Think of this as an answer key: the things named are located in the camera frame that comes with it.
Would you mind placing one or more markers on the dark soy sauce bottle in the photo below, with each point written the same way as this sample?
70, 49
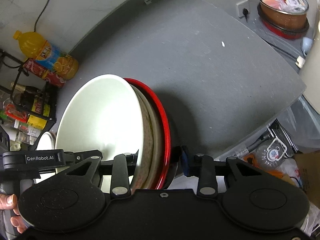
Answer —
30, 99

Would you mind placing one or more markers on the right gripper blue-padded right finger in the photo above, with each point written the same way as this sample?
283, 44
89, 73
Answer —
202, 167

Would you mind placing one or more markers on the orange juice bottle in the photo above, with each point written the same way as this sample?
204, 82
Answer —
35, 46

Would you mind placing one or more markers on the metal bowl with packets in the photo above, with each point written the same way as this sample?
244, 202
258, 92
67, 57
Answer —
286, 18

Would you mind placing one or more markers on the black metal spice rack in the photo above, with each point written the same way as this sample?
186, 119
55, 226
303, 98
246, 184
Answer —
48, 89

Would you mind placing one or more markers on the cream speckled bowl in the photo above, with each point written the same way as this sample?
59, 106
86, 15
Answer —
103, 115
149, 157

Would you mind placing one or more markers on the white wall power socket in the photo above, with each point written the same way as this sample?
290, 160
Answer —
242, 8

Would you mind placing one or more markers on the white Bakery small plate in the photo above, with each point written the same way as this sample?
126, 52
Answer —
46, 142

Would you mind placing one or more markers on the large cooking oil bottle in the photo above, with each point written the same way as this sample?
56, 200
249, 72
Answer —
26, 123

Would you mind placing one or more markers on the red and black bowl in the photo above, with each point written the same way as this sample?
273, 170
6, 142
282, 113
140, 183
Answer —
169, 160

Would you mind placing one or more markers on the cardboard box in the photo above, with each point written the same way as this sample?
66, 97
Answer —
309, 170

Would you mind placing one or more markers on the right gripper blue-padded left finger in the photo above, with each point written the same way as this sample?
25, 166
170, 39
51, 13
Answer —
123, 166

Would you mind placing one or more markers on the red soda can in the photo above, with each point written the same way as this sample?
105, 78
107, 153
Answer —
45, 74

